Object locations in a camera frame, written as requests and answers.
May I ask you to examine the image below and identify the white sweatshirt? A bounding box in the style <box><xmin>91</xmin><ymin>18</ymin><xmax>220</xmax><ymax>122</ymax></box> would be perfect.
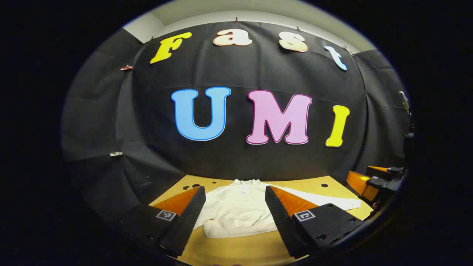
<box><xmin>193</xmin><ymin>179</ymin><xmax>362</xmax><ymax>238</ymax></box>

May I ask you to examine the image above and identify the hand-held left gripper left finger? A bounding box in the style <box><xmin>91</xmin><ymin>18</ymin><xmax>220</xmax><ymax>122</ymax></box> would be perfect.
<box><xmin>118</xmin><ymin>186</ymin><xmax>206</xmax><ymax>258</ymax></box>

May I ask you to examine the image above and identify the black backdrop cloth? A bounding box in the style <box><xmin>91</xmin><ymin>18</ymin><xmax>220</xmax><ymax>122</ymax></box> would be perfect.
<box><xmin>61</xmin><ymin>20</ymin><xmax>414</xmax><ymax>222</ymax></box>

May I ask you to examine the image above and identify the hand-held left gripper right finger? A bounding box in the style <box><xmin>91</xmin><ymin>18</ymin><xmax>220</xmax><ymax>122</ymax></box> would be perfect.
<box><xmin>265</xmin><ymin>186</ymin><xmax>364</xmax><ymax>259</ymax></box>

